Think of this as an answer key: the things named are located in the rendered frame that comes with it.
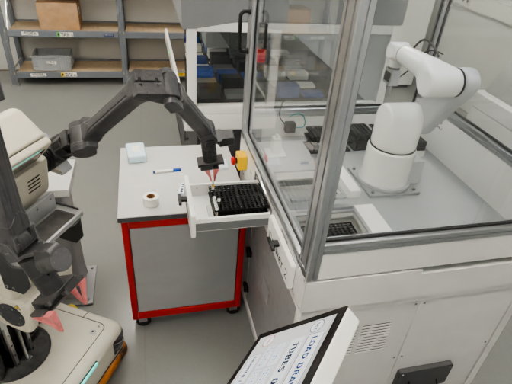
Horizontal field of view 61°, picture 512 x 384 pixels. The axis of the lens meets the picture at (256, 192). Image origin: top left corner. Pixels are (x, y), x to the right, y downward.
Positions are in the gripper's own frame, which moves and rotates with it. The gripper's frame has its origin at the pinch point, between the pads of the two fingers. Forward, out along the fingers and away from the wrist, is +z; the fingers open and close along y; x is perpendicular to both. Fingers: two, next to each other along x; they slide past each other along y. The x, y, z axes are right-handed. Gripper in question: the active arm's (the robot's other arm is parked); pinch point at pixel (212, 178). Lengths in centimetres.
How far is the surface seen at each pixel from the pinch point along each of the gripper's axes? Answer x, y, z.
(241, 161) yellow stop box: 27.5, 15.7, 11.2
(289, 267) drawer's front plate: -47, 20, 9
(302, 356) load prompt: -96, 9, -17
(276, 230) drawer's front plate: -28.8, 19.2, 7.3
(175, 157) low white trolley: 56, -15, 20
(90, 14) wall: 411, -96, 23
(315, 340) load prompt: -93, 13, -18
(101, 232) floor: 91, -73, 90
